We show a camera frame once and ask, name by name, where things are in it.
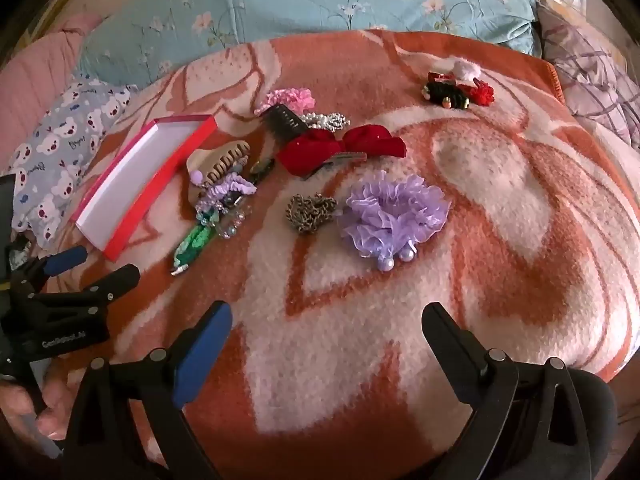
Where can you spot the red velvet bow clip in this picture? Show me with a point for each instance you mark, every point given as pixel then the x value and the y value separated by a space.
pixel 350 145

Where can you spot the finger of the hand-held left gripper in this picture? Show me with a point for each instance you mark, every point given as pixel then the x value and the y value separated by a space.
pixel 65 259
pixel 112 280

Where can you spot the purple floral pillow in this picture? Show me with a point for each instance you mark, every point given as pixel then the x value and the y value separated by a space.
pixel 590 75

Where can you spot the purple ruffled flower scrunchie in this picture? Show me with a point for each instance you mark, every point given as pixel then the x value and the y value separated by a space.
pixel 395 210

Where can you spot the black hair comb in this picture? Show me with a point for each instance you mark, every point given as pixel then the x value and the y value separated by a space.
pixel 285 122

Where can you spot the beige claw hair clip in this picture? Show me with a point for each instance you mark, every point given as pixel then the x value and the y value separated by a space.
pixel 220 160

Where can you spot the person's left hand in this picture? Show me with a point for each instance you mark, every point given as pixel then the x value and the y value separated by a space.
pixel 52 405

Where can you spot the dark small hair clip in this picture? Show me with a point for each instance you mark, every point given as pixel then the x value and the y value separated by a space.
pixel 261 169

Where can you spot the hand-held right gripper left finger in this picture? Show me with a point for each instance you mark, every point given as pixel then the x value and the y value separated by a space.
pixel 200 355

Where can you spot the bear print cloth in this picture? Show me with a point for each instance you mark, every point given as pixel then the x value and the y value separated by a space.
pixel 65 145

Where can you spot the pink lace scrunchie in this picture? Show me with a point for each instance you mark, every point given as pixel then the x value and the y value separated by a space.
pixel 290 97

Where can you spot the turquoise floral quilt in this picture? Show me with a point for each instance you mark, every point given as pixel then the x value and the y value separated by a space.
pixel 310 5

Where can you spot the red box white inside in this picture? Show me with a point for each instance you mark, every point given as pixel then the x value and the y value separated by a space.
pixel 135 195

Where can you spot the small red bow clip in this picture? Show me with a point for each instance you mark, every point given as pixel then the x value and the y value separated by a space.
pixel 440 78

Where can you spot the small purple scrunchie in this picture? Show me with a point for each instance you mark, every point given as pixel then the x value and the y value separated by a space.
pixel 232 185

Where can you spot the pink quilted pillow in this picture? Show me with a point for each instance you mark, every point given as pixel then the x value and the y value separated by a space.
pixel 40 65

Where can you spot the green hair clip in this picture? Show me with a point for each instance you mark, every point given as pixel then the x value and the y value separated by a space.
pixel 192 245

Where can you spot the orange white fleece blanket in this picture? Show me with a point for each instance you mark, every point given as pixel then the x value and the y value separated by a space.
pixel 450 200

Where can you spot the white pompom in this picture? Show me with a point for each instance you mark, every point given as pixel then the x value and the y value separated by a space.
pixel 467 70

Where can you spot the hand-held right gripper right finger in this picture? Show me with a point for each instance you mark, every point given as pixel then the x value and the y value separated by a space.
pixel 450 342

